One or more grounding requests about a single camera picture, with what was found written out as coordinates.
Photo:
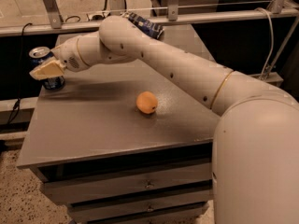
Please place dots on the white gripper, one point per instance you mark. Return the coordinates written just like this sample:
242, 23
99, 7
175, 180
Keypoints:
69, 54

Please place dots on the blue pepsi can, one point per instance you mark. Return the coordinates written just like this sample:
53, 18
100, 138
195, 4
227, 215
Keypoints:
46, 68

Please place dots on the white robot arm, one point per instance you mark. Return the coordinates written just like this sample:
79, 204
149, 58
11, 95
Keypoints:
255, 156

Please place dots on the floor power outlet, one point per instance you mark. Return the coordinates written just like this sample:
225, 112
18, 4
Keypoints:
98, 16

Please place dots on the orange fruit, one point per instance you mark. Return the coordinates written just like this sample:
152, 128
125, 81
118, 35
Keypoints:
146, 102

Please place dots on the grey drawer cabinet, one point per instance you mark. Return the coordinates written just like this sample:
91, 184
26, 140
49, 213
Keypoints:
93, 127

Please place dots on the blue chip bag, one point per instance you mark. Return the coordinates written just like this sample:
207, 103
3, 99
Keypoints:
146, 26

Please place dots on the top grey drawer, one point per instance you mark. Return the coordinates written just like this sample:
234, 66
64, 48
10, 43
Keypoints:
96, 187

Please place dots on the grey drawer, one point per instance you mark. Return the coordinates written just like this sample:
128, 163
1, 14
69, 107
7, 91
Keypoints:
157, 216
145, 201
96, 187

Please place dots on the middle grey drawer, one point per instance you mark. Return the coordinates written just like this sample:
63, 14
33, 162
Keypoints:
145, 201

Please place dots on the bottom grey drawer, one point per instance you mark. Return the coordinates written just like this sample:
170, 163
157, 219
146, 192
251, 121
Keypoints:
157, 216

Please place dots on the grey metal railing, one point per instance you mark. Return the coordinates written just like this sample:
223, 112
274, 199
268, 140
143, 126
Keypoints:
87, 26

